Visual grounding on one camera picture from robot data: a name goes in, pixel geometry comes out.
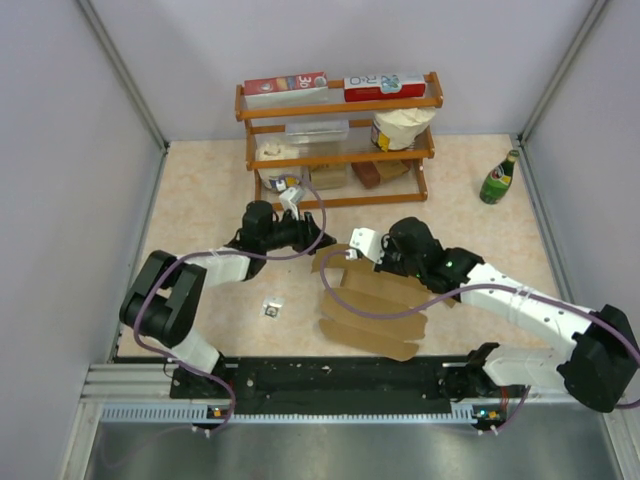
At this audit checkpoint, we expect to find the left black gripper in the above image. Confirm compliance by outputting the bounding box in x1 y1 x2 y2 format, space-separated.
261 205 336 255

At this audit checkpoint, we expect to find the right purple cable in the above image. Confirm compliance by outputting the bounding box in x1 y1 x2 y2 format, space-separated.
319 250 640 435

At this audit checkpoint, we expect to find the red white wrap box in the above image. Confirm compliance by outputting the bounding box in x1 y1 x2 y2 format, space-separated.
343 73 426 102

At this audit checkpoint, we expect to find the aluminium frame rail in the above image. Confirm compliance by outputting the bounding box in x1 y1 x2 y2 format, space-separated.
79 362 626 404

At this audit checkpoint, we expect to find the green glass bottle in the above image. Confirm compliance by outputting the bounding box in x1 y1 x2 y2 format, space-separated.
479 149 520 205

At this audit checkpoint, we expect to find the beige sponge pack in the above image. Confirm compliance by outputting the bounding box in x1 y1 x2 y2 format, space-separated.
309 164 348 190

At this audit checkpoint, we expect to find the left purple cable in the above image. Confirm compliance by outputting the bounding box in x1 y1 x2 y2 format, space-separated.
133 173 329 437

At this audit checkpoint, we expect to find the red white foil box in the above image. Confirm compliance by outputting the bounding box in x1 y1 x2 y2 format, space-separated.
243 71 329 109

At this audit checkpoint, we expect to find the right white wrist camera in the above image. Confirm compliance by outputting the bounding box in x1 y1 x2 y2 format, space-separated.
348 227 384 263

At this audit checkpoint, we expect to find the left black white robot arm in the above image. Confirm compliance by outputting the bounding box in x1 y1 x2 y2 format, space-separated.
119 200 336 397

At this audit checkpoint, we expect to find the clear plastic container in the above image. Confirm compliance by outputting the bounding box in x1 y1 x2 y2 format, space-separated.
285 120 350 145

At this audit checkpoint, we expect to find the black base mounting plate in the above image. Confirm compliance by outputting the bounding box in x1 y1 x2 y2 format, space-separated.
170 356 524 413

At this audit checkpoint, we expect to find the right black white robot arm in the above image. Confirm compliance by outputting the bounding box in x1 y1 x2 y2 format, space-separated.
361 217 639 413

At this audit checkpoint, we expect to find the red-brown scouring pad pack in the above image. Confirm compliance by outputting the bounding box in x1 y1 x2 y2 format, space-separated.
351 160 411 189

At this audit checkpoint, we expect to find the purple cable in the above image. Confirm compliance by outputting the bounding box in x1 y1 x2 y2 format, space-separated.
319 250 640 435
133 173 329 437

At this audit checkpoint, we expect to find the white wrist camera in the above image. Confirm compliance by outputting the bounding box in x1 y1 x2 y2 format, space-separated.
279 185 306 220
348 227 384 263

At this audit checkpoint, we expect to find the small plastic bag packet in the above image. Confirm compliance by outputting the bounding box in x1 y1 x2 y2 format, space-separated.
261 296 285 319

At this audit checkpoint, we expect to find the grey slotted cable duct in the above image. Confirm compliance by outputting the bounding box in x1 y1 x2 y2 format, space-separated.
99 400 502 426

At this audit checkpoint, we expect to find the lower toilet paper roll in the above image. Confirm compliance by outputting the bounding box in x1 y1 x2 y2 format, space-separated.
255 139 305 194

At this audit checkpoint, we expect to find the upper toilet paper roll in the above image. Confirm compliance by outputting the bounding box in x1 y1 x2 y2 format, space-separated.
371 107 437 152

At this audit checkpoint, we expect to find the orange wooden shelf rack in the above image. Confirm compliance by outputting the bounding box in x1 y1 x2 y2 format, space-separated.
235 72 444 208

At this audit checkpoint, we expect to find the toilet paper roll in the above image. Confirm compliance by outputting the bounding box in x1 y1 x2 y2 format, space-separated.
255 139 305 194
371 107 437 152

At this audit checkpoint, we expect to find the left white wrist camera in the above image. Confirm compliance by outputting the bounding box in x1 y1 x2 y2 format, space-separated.
279 185 306 220

